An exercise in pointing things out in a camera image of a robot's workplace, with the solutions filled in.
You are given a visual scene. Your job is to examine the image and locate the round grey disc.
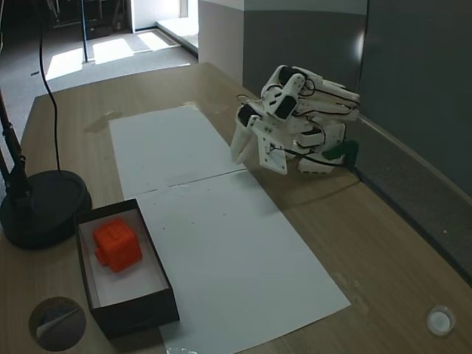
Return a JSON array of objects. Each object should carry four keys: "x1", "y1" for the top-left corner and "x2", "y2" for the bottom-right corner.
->
[{"x1": 28, "y1": 296, "x2": 88, "y2": 352}]

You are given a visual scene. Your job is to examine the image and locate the orange cube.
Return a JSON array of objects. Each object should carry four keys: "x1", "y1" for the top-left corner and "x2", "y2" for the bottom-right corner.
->
[{"x1": 91, "y1": 218, "x2": 144, "y2": 274}]

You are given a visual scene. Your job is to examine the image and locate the clear round plastic cap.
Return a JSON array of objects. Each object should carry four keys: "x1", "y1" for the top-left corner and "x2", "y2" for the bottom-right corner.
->
[{"x1": 426, "y1": 305, "x2": 457, "y2": 337}]

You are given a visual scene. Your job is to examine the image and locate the brown cardboard box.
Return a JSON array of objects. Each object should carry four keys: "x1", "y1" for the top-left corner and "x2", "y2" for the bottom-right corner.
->
[{"x1": 73, "y1": 198, "x2": 181, "y2": 341}]

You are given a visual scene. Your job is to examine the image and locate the blue metal pole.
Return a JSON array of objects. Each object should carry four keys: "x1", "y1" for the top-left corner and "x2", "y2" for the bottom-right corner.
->
[{"x1": 81, "y1": 0, "x2": 95, "y2": 64}]

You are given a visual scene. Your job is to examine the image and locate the black hanging cable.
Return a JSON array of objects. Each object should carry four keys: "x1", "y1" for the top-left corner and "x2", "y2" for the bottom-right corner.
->
[{"x1": 38, "y1": 0, "x2": 62, "y2": 173}]

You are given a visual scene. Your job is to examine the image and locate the black round lamp base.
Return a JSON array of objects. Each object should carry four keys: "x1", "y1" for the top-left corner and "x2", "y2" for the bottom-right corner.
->
[{"x1": 0, "y1": 170, "x2": 92, "y2": 251}]

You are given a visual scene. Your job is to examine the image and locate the green table clamp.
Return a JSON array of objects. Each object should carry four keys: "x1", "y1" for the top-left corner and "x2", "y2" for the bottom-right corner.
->
[{"x1": 322, "y1": 140, "x2": 360, "y2": 169}]

